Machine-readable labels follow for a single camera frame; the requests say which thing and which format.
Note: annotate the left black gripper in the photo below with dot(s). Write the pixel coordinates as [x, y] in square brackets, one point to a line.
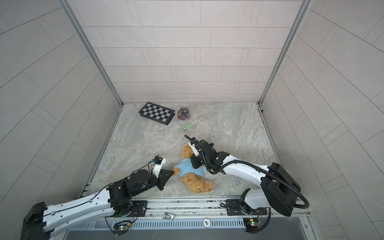
[162, 181]

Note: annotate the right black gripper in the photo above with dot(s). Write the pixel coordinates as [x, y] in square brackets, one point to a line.
[194, 161]

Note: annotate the light blue bear hoodie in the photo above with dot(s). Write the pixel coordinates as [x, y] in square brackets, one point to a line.
[186, 167]

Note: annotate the brown teddy bear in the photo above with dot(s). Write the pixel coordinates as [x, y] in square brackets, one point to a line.
[194, 183]

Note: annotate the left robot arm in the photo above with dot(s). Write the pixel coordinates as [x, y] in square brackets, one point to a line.
[115, 200]

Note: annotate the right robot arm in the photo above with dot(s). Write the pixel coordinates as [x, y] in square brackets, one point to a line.
[277, 189]

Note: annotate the small green pieces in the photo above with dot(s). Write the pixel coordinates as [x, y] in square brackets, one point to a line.
[188, 127]

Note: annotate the silver metal clip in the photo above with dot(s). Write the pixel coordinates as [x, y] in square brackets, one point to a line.
[169, 216]

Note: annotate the bag of colourful pieces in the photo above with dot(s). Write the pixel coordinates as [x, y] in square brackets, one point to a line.
[183, 114]

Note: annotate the black white chessboard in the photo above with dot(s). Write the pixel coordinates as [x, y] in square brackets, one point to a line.
[157, 113]

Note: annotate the left circuit board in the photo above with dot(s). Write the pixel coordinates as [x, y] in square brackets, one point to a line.
[123, 225]

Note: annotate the circuit board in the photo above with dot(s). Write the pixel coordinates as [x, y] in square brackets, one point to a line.
[123, 225]
[251, 225]

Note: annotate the right circuit board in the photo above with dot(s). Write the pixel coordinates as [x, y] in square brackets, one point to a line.
[251, 225]

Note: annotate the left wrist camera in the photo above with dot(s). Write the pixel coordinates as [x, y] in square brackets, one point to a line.
[158, 163]

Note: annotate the aluminium mounting rail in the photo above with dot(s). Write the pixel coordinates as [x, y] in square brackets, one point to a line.
[186, 207]

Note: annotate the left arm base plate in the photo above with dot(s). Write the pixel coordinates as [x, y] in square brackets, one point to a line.
[133, 209]

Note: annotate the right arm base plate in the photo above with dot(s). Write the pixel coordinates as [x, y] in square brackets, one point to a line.
[233, 208]

